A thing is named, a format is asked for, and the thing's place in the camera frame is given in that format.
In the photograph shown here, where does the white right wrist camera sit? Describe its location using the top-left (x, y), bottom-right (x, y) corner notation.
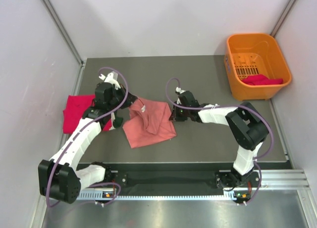
top-left (175, 87), bottom-right (185, 95)

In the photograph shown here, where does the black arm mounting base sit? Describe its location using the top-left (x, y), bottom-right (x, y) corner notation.
top-left (109, 163), bottom-right (260, 196)

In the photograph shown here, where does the slotted grey cable duct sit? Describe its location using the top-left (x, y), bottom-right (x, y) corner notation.
top-left (77, 189), bottom-right (251, 201)

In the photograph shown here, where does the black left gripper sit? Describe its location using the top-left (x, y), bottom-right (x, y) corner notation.
top-left (107, 84), bottom-right (137, 111)

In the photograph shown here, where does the folded magenta t shirt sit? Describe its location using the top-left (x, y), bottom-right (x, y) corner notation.
top-left (62, 94), bottom-right (112, 135)

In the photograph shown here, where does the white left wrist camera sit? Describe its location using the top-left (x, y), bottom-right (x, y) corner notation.
top-left (99, 71), bottom-right (120, 88)

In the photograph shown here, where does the orange plastic basket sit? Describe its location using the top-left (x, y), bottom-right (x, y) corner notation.
top-left (224, 33), bottom-right (292, 100)

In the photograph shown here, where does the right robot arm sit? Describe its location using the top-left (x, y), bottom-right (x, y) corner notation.
top-left (169, 87), bottom-right (270, 186)

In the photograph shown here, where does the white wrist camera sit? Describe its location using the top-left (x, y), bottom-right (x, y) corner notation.
top-left (99, 71), bottom-right (120, 88)
top-left (175, 87), bottom-right (185, 95)

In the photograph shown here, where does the folded dark green t shirt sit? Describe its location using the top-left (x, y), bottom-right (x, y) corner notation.
top-left (114, 117), bottom-right (123, 129)

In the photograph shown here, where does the salmon pink t shirt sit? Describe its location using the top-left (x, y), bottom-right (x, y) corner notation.
top-left (123, 98), bottom-right (176, 149)

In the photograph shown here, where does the folded white t shirt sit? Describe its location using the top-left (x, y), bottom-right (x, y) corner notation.
top-left (109, 112), bottom-right (116, 131)

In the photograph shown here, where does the magenta t shirt in basket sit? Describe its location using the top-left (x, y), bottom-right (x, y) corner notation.
top-left (242, 74), bottom-right (283, 86)

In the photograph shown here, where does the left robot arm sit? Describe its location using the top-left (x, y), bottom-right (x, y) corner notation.
top-left (38, 82), bottom-right (138, 204)

